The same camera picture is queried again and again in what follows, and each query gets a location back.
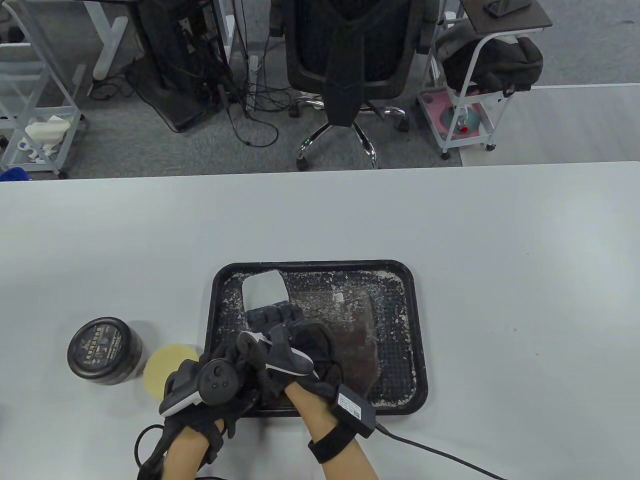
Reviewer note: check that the person's left hand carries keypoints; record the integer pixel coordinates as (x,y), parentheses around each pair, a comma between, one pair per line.
(240,400)

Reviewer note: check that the person's right hand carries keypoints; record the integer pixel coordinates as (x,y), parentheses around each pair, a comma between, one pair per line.
(320,350)

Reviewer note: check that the black hand controller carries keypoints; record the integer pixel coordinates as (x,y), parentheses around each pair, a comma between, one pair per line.
(217,382)
(290,357)

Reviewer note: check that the brown leather bag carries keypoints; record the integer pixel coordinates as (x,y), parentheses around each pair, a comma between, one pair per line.
(350,345)

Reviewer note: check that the black plastic tray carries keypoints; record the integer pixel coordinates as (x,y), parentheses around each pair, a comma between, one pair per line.
(400,350)

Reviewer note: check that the white blue brown cloth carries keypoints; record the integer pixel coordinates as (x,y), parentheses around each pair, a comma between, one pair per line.
(265,290)

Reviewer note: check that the person's left forearm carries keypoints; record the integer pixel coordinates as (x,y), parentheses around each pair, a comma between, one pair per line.
(185,460)

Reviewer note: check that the person's right forearm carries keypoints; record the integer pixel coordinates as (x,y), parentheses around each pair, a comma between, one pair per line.
(310,415)

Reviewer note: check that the black round jar lid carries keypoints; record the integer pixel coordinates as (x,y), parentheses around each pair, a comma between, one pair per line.
(100,345)

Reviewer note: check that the pink round plate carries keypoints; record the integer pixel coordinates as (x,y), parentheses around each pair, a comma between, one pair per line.
(432,107)

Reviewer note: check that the clear bottle with red cap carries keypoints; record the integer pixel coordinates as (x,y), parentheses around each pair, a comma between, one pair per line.
(465,122)

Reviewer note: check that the white power strip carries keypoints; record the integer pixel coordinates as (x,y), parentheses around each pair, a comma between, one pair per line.
(254,67)

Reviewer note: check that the black office chair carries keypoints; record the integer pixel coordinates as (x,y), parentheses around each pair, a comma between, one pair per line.
(345,50)

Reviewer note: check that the blue object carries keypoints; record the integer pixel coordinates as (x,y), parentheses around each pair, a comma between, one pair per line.
(12,175)

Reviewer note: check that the white foam block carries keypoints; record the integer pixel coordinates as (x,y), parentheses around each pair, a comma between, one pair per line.
(47,129)

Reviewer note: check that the white desk leg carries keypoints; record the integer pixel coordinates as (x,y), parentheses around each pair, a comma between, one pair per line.
(107,45)
(228,30)

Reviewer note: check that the black computer tower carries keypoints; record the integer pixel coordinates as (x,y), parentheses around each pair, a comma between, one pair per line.
(170,50)

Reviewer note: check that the black backpack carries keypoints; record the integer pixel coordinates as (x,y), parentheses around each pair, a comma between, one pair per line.
(505,60)

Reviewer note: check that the white cart with brown top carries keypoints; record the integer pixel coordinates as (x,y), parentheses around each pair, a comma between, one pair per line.
(505,22)

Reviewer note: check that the black phone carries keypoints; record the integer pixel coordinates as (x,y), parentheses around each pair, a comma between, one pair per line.
(505,7)

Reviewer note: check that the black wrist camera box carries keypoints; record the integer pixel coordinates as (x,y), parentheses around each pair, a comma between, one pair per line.
(355,410)

